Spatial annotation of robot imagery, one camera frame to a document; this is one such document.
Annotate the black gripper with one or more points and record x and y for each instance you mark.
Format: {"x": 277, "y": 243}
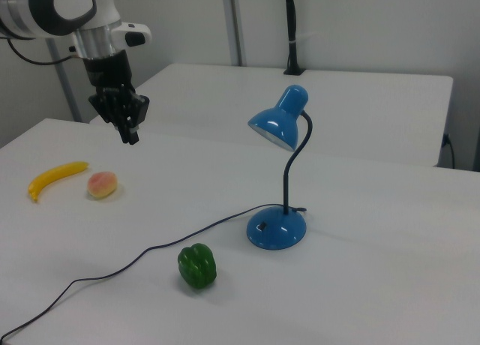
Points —
{"x": 108, "y": 75}

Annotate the blue desk lamp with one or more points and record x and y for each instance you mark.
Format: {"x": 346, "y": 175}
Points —
{"x": 277, "y": 232}

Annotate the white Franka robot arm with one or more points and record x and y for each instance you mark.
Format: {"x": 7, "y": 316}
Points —
{"x": 41, "y": 11}

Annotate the pink yellow peach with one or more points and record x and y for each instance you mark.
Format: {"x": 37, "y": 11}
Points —
{"x": 102, "y": 185}

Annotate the yellow banana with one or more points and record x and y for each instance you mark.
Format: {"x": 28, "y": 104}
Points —
{"x": 52, "y": 174}

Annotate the white adjacent table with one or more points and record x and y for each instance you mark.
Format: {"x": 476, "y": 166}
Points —
{"x": 225, "y": 97}

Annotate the green bell pepper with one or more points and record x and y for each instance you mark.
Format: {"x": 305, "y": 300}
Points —
{"x": 197, "y": 266}

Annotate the grey partition post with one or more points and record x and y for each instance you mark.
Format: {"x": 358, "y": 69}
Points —
{"x": 65, "y": 82}
{"x": 236, "y": 22}

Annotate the black clamped camera pole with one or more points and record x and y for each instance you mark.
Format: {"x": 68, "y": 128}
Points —
{"x": 291, "y": 30}

